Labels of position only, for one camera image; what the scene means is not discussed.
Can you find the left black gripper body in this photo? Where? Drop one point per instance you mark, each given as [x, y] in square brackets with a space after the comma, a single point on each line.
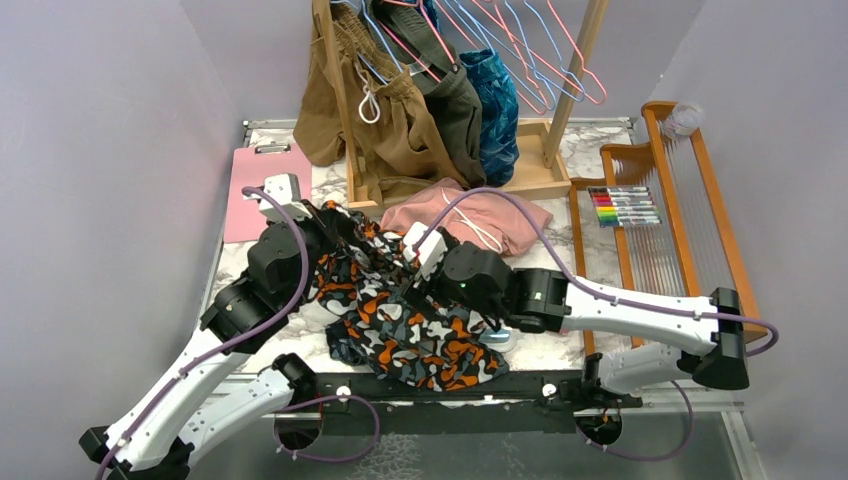
[320, 239]

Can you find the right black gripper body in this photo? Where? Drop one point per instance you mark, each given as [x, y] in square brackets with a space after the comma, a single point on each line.
[418, 288]

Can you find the orange camouflage shorts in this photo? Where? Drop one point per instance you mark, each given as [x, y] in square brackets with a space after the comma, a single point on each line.
[436, 349]

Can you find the dark leaf print shorts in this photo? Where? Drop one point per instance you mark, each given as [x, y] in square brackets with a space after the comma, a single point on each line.
[341, 346]

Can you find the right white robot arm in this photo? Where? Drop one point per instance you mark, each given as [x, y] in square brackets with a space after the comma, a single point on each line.
[692, 338]

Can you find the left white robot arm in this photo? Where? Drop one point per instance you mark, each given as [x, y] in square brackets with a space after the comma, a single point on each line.
[168, 432]

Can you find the pink shorts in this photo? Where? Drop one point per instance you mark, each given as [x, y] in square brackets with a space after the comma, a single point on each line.
[487, 220]

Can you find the brown hanging shorts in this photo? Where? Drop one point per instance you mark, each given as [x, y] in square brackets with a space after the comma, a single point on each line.
[357, 101]

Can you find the blue patterned hanging shorts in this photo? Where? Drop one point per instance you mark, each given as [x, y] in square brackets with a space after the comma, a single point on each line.
[500, 111]

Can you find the dark green hanging shorts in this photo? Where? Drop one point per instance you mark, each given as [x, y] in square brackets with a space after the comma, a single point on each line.
[435, 70]

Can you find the clear blue plastic package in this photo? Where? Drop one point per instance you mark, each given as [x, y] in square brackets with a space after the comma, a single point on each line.
[502, 341]

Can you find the wooden clothes rack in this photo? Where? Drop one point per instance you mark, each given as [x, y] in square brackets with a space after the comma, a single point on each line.
[539, 172]

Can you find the set of coloured markers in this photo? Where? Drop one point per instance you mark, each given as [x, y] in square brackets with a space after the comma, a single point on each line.
[624, 206]

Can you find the wooden weaving loom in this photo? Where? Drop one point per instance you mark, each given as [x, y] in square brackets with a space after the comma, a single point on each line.
[694, 249]

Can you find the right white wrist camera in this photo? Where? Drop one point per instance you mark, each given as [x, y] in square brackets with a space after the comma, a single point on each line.
[422, 251]

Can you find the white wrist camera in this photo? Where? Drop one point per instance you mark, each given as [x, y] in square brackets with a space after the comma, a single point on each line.
[283, 188]
[422, 251]

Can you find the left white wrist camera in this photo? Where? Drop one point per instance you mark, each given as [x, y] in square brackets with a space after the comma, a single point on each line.
[283, 188]

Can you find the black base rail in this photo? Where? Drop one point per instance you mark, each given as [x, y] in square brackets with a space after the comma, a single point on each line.
[546, 401]

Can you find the pink wire hanger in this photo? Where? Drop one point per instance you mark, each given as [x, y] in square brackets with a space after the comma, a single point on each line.
[544, 23]

